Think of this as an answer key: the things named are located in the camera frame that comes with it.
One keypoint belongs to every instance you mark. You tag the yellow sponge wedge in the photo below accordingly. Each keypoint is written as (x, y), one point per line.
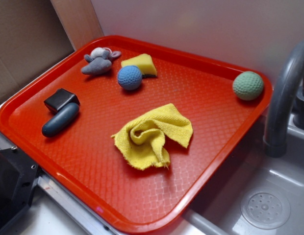
(144, 63)

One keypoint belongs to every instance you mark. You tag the grey plush mouse toy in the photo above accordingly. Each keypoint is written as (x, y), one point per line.
(99, 61)

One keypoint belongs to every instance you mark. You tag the black metal bracket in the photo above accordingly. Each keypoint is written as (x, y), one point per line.
(18, 175)

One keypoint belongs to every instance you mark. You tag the grey plastic sink basin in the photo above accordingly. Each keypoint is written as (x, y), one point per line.
(216, 209)

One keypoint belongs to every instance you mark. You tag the aluminium frame rail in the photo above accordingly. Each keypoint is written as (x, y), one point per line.
(54, 211)

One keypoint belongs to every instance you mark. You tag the brown cardboard panel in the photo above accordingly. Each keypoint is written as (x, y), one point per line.
(32, 40)

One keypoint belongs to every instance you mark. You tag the red plastic tray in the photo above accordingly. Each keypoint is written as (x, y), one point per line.
(83, 157)

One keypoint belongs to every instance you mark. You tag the dark green plastic pickle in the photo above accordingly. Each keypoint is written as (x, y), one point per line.
(61, 120)

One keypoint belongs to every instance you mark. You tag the grey toy faucet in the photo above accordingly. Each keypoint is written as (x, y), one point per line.
(288, 94)

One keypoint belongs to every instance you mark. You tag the sink drain strainer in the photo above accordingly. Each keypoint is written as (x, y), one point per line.
(265, 208)

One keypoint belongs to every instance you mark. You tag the blue dimpled ball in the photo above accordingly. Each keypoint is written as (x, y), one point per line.
(129, 78)

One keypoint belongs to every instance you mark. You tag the dark brown block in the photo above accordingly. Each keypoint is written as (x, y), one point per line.
(60, 99)

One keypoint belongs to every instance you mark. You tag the yellow crumpled cloth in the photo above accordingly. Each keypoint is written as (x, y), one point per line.
(141, 141)

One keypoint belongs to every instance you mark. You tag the green dimpled ball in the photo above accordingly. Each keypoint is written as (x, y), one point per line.
(248, 86)

